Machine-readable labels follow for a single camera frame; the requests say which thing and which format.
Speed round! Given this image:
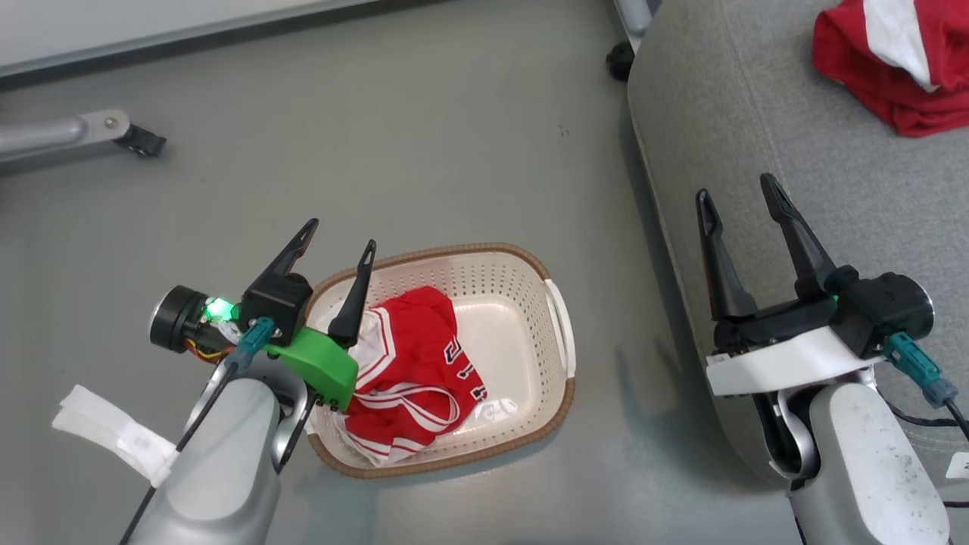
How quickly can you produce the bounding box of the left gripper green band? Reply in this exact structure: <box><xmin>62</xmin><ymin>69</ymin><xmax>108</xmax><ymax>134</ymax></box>
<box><xmin>149</xmin><ymin>219</ymin><xmax>378</xmax><ymax>411</ymax></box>

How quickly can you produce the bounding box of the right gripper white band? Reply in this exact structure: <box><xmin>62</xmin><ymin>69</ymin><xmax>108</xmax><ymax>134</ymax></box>
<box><xmin>696</xmin><ymin>173</ymin><xmax>934</xmax><ymax>397</ymax></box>

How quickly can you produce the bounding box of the red garment with white panel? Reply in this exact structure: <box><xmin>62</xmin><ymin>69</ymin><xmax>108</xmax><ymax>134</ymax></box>
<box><xmin>812</xmin><ymin>0</ymin><xmax>969</xmax><ymax>139</ymax></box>

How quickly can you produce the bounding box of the grey fabric sofa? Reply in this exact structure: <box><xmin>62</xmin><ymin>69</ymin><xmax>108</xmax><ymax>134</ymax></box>
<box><xmin>626</xmin><ymin>0</ymin><xmax>969</xmax><ymax>508</ymax></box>

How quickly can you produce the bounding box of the red jersey with striped trim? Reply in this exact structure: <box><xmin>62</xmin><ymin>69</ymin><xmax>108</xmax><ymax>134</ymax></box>
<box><xmin>335</xmin><ymin>285</ymin><xmax>520</xmax><ymax>467</ymax></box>

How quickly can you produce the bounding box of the white woven-rim laundry basket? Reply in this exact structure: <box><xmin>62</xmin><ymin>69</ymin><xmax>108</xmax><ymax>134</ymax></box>
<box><xmin>303</xmin><ymin>242</ymin><xmax>578</xmax><ymax>480</ymax></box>

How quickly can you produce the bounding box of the black caster wheel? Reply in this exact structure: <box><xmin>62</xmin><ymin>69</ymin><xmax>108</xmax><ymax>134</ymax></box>
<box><xmin>605</xmin><ymin>41</ymin><xmax>636</xmax><ymax>83</ymax></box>
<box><xmin>114</xmin><ymin>124</ymin><xmax>168</xmax><ymax>159</ymax></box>

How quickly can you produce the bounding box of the long grey partition leg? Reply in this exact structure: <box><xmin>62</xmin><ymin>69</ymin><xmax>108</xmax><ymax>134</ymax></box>
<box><xmin>0</xmin><ymin>109</ymin><xmax>132</xmax><ymax>164</ymax></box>

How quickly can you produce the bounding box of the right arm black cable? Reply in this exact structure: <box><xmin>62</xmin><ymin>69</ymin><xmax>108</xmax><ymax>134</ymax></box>
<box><xmin>881</xmin><ymin>332</ymin><xmax>969</xmax><ymax>444</ymax></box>

